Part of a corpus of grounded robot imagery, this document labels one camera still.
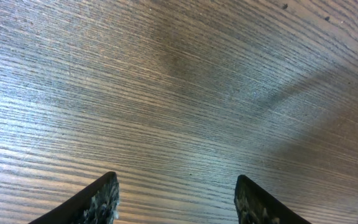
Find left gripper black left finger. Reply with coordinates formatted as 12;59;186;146
30;172;119;224

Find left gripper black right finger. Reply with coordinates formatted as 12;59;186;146
234;175;310;224

